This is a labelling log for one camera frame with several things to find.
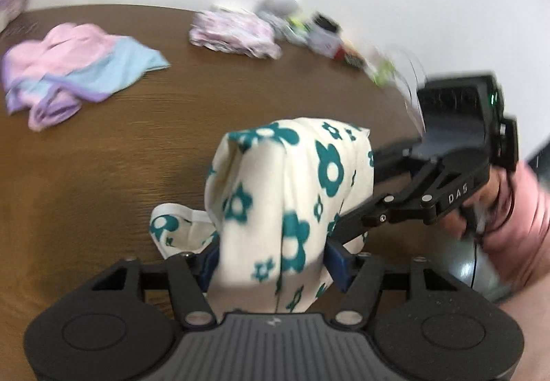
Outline green white bottle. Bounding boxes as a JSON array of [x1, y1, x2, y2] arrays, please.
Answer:
[[365, 48, 409, 88]]

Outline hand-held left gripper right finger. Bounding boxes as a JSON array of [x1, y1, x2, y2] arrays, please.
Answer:
[[324, 237, 463, 327]]

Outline small green white box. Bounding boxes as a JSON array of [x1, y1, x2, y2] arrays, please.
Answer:
[[287, 14, 315, 45]]

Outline black blister strip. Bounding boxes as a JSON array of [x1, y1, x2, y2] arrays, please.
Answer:
[[0, 20, 40, 39]]

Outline cream green floral garment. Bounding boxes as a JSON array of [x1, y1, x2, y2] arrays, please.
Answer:
[[149, 117, 375, 314]]

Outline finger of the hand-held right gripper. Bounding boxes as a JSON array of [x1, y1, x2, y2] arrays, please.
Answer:
[[368, 139, 431, 185], [328, 161, 448, 254]]

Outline red black box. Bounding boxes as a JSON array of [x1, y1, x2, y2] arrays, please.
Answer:
[[335, 42, 367, 69]]

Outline pink purple blue garment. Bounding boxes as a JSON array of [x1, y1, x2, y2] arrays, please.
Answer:
[[2, 22, 171, 132]]

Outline white plush toy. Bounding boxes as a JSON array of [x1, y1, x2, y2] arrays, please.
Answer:
[[255, 0, 302, 41]]

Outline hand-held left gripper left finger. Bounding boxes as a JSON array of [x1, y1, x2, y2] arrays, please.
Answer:
[[88, 240, 222, 330]]

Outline person's right hand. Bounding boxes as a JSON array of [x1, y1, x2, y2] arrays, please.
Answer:
[[446, 173, 515, 241]]

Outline pink patterned folded cloth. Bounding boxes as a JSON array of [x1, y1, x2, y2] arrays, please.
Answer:
[[189, 7, 283, 60]]

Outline white box with dark lid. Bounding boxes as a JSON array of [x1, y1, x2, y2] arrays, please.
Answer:
[[307, 12, 343, 60]]

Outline grey round object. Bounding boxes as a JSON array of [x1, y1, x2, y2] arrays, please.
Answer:
[[432, 233, 513, 305]]

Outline black cable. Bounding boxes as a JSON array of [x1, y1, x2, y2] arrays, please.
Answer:
[[470, 240, 480, 291]]

